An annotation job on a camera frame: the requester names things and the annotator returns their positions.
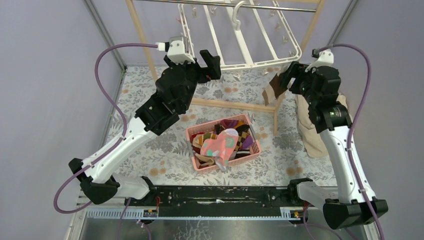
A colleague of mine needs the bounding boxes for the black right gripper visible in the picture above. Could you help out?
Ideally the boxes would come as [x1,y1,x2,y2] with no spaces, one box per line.
[277,61,317,106]

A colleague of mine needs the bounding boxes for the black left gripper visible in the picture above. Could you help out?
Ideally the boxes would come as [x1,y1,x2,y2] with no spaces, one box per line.
[162,49,219,111]

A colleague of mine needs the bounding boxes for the purple maroon striped sock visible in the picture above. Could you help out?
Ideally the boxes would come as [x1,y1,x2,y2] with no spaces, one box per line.
[221,118,254,151]

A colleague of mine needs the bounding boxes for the cream maroon striped sock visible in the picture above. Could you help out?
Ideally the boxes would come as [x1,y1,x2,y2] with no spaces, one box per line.
[191,134,215,167]

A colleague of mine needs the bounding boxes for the pink plastic basket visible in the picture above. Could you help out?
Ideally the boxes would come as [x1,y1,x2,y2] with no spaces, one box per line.
[186,114,262,173]

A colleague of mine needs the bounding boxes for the pink sock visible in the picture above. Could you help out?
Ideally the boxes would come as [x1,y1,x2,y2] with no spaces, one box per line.
[200,128,239,171]

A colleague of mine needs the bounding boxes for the mustard yellow striped sock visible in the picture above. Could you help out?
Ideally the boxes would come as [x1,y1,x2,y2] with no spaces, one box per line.
[233,149,251,159]

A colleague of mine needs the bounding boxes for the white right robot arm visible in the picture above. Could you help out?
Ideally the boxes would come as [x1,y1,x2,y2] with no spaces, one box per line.
[278,61,389,230]

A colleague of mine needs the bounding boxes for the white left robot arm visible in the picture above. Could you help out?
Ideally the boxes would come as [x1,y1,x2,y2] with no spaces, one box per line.
[69,50,221,206]

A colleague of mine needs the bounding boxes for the white plastic clip hanger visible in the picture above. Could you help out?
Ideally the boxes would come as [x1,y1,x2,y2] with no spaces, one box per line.
[177,0,303,77]

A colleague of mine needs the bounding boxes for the beige crumpled cloth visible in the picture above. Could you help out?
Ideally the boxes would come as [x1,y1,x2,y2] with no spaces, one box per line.
[295,95,332,161]

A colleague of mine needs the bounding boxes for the floral patterned mat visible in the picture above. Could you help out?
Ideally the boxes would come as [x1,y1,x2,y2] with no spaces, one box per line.
[116,66,337,187]

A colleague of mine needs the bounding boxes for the wooden drying rack frame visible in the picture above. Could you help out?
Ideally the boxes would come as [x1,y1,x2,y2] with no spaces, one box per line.
[124,0,327,136]

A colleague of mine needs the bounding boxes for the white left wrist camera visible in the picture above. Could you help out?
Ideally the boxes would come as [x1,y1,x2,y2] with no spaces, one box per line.
[155,35,195,65]

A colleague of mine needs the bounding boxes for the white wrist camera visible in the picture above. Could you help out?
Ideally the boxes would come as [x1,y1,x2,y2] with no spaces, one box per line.
[305,48,334,72]
[155,35,195,65]

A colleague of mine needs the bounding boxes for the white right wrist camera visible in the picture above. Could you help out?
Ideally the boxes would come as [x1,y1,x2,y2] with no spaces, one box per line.
[305,48,334,72]

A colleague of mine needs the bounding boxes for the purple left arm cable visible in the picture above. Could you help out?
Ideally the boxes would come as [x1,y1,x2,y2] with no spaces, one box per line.
[53,43,162,215]

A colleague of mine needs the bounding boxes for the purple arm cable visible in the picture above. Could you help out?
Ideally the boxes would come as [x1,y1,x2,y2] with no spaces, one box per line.
[53,43,162,215]
[312,43,387,240]

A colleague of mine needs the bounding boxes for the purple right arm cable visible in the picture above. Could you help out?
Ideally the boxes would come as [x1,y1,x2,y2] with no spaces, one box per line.
[312,43,387,240]

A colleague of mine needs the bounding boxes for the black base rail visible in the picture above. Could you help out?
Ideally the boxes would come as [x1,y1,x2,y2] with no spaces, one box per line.
[124,185,308,223]

